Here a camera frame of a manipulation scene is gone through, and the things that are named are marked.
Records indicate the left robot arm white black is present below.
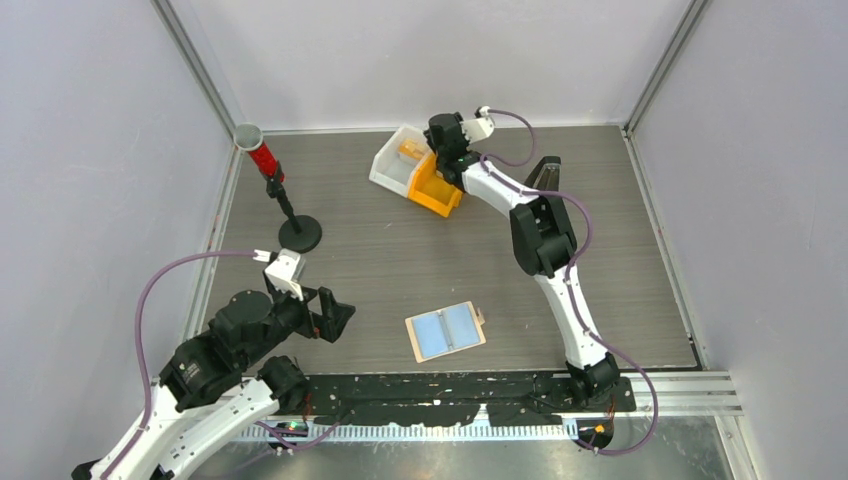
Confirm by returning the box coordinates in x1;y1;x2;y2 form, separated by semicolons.
71;287;356;479

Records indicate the red microphone on stand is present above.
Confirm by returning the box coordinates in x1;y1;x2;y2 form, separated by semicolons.
233;123;323;253

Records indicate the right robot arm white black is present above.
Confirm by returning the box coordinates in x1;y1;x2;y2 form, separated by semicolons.
424;108;620;411

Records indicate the perforated metal rail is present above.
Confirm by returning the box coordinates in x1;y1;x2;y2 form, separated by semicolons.
277;419;578;443

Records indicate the beige card holder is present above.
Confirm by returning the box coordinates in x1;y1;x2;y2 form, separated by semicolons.
404;301;487;363

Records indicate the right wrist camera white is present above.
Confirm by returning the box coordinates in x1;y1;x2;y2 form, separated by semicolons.
460;106;495;144

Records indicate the white plastic bin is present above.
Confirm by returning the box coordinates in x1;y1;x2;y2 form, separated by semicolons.
369;124;429;198

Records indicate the yellow plastic bin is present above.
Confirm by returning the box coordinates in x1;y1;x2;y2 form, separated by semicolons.
407;152;463;218

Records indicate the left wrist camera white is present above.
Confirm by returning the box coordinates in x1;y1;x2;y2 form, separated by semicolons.
253;249;305;300

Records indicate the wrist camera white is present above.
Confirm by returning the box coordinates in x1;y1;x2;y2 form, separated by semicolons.
253;249;305;300
460;106;495;144

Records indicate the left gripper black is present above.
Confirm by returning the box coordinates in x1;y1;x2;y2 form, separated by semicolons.
242;280;356;366

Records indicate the black metronome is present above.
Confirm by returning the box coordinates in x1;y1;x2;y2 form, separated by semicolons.
523;155;562;192

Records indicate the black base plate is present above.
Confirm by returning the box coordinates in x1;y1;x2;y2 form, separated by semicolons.
296;371;636;427

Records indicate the gold card stack in bin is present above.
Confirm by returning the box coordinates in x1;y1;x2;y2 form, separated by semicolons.
397;138;431;165

